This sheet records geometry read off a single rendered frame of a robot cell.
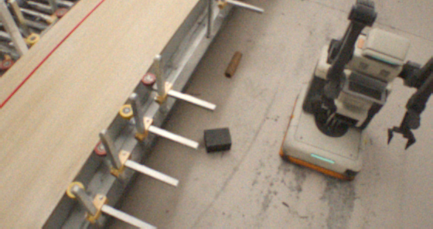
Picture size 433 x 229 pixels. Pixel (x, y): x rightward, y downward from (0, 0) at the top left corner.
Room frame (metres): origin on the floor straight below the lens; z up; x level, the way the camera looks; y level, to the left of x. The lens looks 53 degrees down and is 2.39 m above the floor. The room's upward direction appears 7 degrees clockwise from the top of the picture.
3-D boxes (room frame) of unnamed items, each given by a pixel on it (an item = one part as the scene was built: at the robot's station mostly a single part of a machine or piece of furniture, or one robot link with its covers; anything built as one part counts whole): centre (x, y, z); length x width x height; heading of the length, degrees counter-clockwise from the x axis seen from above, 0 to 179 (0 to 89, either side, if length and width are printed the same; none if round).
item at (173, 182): (0.71, 0.39, 0.83); 0.43 x 0.03 x 0.04; 75
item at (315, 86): (1.63, -0.89, 0.59); 0.55 x 0.34 x 0.83; 74
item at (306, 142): (1.54, -0.87, 0.16); 0.67 x 0.64 x 0.25; 164
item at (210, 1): (1.90, 0.16, 0.93); 0.05 x 0.05 x 0.45; 75
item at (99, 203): (0.48, 0.55, 0.80); 0.14 x 0.06 x 0.05; 165
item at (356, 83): (1.26, -0.79, 0.99); 0.28 x 0.16 x 0.22; 74
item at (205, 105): (1.20, 0.25, 0.83); 0.43 x 0.03 x 0.04; 75
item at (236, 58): (2.27, -0.06, 0.04); 0.30 x 0.08 x 0.08; 165
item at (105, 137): (0.70, 0.49, 0.94); 0.04 x 0.04 x 0.48; 75
